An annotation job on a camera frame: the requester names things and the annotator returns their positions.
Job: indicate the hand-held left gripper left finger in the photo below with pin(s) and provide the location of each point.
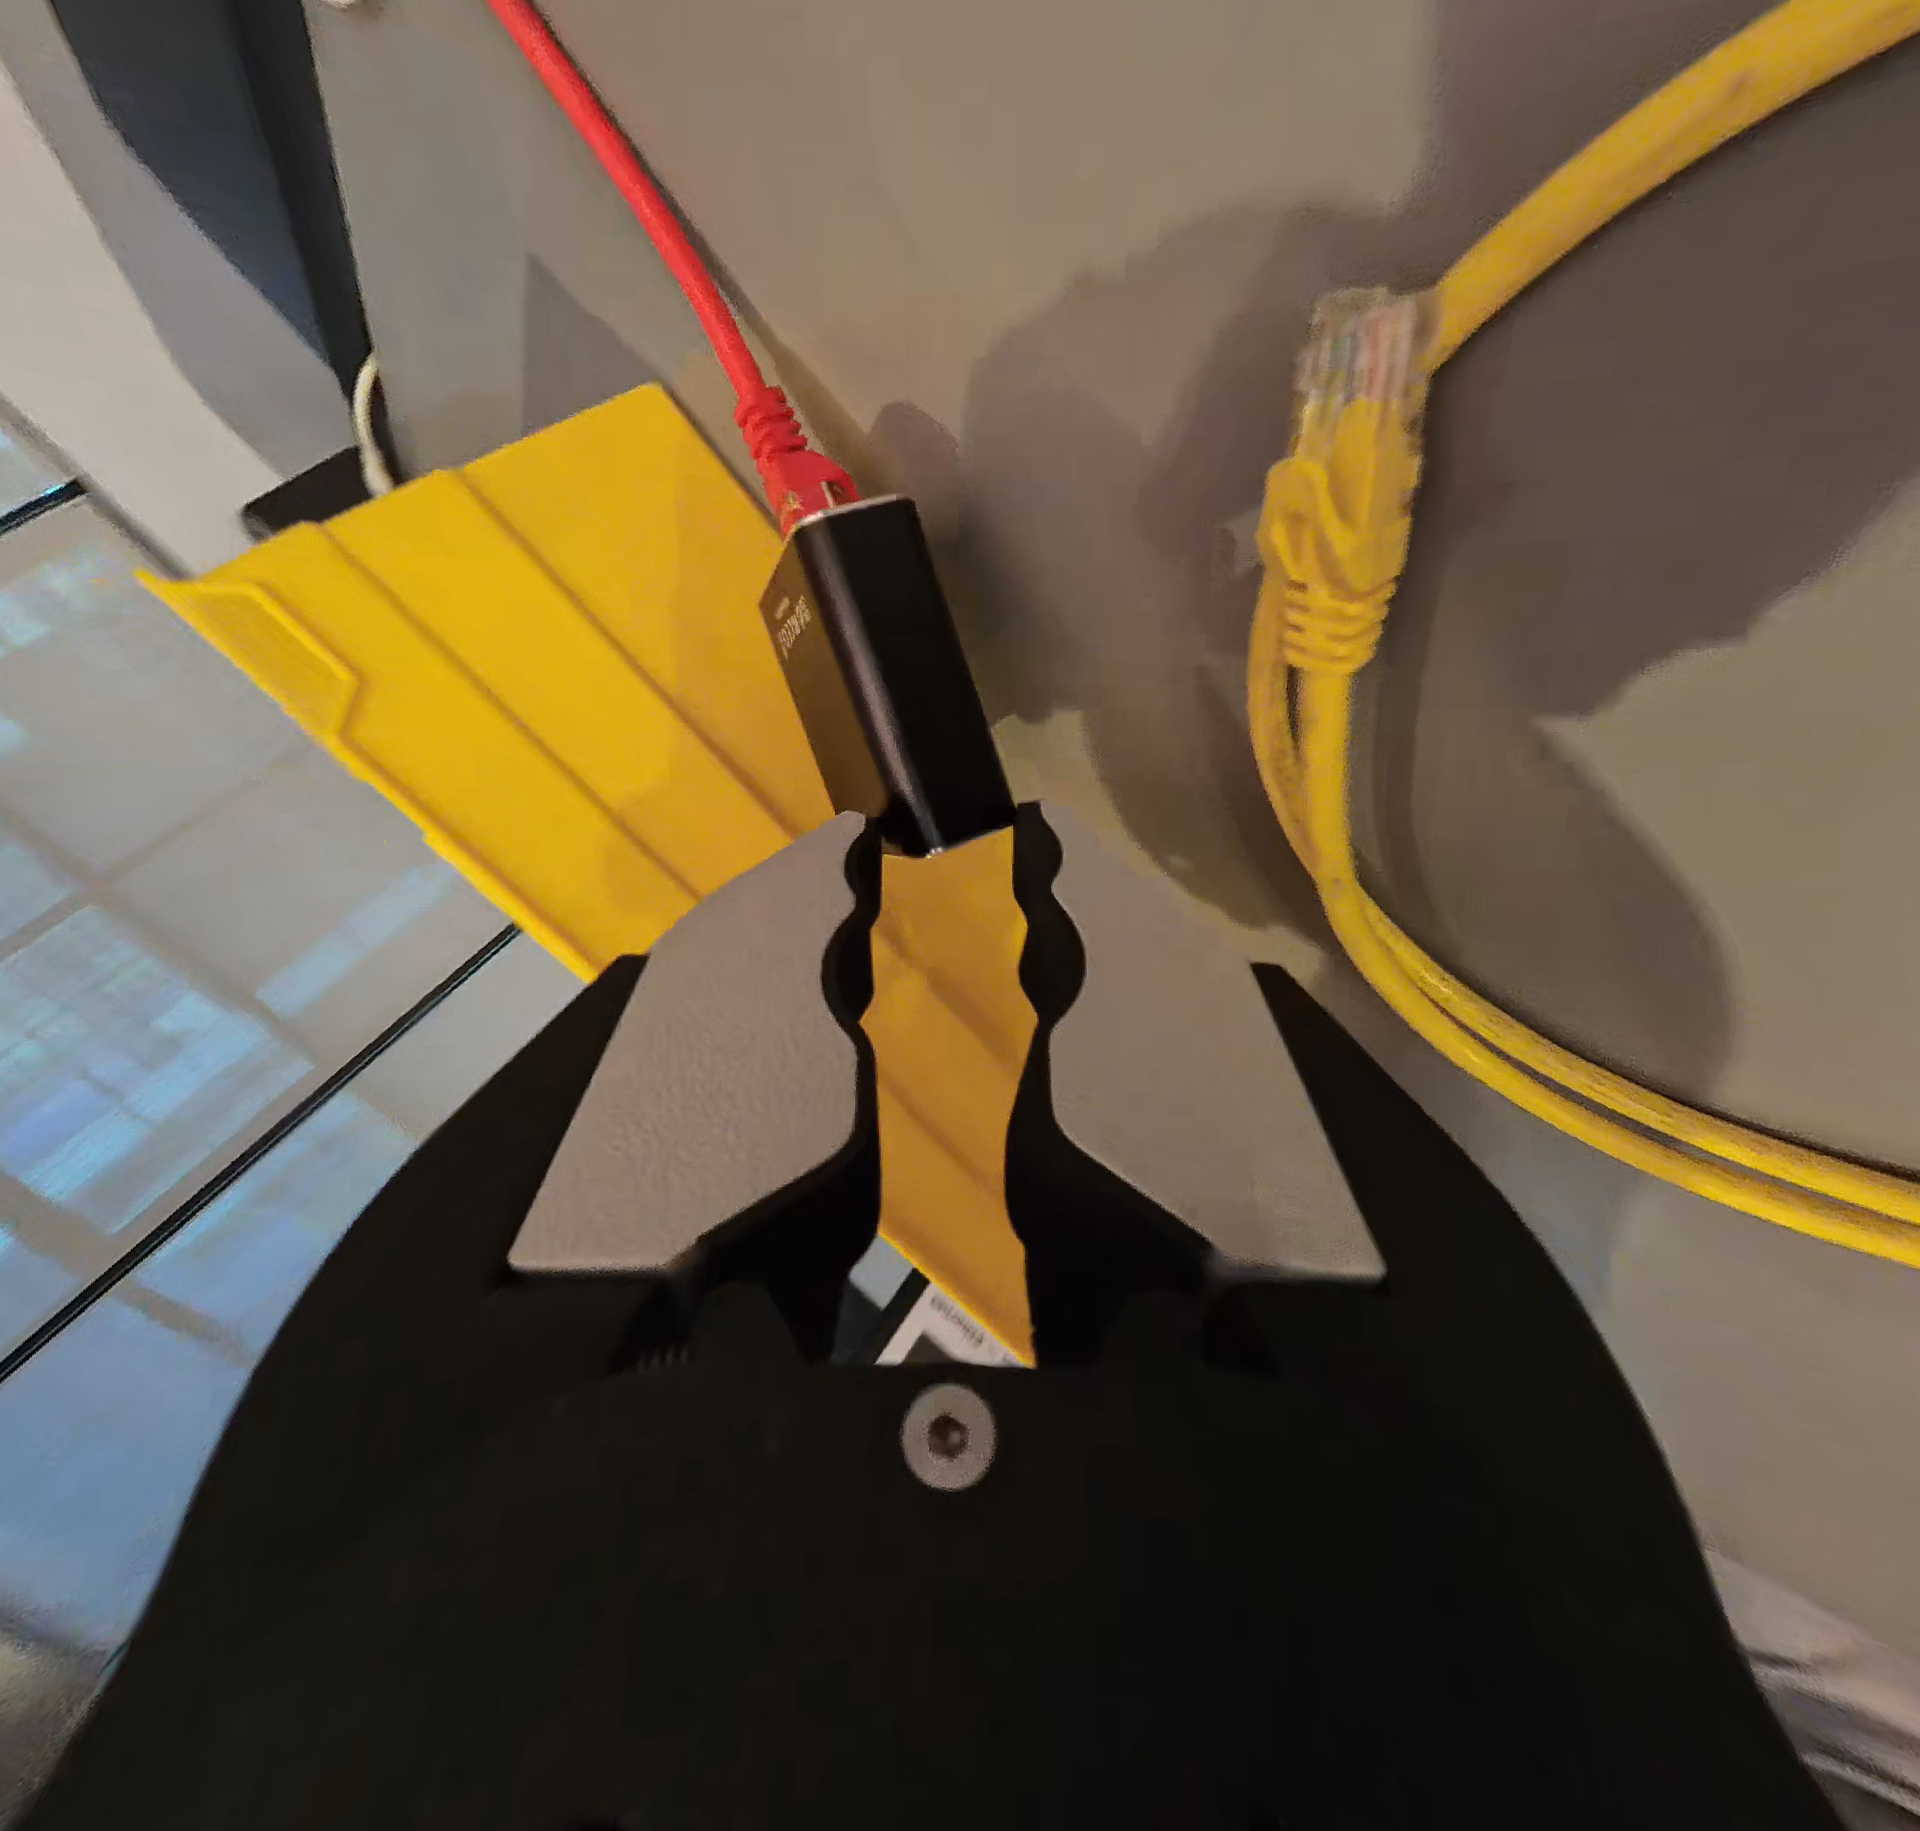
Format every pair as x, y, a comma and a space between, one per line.
706, 1081

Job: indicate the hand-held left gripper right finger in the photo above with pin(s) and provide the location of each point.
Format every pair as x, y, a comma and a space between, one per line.
1186, 1112

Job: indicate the black ethernet switch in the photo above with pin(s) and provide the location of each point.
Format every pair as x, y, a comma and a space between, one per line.
901, 661

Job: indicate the yellow plastic bin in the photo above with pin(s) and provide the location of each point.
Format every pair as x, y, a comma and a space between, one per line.
525, 631

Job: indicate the glass window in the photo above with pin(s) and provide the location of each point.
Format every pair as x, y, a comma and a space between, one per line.
151, 1036

